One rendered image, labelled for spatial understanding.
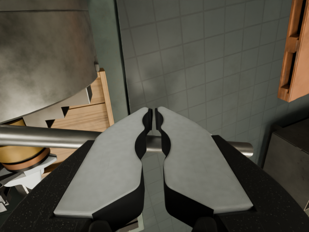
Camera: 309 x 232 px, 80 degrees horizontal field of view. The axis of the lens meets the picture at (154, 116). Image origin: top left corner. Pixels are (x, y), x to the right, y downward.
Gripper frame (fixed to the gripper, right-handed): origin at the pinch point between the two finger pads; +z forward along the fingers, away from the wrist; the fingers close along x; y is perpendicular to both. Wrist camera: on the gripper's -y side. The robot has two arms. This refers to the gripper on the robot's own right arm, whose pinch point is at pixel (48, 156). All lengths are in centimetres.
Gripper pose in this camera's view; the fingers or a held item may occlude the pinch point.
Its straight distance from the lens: 42.2
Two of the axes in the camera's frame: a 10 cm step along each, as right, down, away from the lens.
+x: 3.5, 4.4, -8.3
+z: 9.4, -2.0, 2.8
